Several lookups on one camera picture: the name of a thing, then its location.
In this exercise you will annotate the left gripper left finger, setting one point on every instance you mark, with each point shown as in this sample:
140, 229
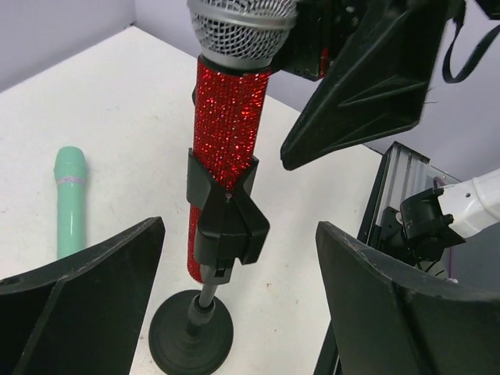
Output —
82, 314

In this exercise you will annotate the teal microphone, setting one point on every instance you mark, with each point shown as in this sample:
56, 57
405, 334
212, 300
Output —
71, 173

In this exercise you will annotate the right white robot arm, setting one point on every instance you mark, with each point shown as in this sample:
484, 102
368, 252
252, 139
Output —
444, 216

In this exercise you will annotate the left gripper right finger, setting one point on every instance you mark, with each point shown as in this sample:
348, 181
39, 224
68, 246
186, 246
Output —
390, 318

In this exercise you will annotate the black round-base clip stand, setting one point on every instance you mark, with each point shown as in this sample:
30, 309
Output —
192, 331

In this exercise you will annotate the red glitter microphone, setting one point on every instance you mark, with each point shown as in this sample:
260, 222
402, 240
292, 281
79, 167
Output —
238, 40

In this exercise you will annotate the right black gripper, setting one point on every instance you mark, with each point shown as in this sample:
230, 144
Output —
312, 35

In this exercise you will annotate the aluminium rail frame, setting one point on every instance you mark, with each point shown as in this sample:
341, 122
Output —
402, 173

